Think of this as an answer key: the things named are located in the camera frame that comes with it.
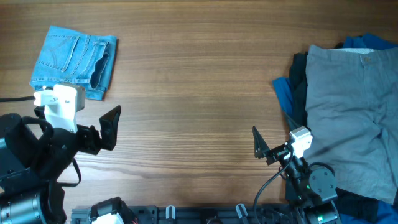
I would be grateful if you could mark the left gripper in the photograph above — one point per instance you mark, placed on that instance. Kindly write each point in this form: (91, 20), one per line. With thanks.
(109, 123)

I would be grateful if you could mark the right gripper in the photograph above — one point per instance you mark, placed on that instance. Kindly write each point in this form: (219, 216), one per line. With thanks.
(261, 147)

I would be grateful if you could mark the light blue denim jeans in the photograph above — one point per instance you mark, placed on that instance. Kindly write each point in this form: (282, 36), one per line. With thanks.
(69, 56)

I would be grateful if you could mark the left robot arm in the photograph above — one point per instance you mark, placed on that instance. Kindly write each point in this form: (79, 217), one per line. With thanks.
(34, 153)

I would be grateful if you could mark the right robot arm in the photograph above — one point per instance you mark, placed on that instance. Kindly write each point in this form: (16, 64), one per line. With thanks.
(310, 188)

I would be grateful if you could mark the grey shorts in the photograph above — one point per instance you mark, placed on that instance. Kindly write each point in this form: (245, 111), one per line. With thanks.
(351, 110)

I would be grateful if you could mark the black garment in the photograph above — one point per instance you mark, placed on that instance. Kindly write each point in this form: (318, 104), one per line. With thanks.
(353, 206)

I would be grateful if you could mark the dark blue garment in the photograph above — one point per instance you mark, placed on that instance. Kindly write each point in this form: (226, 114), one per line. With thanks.
(387, 213)

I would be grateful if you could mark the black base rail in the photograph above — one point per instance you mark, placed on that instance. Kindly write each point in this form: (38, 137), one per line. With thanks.
(267, 214)

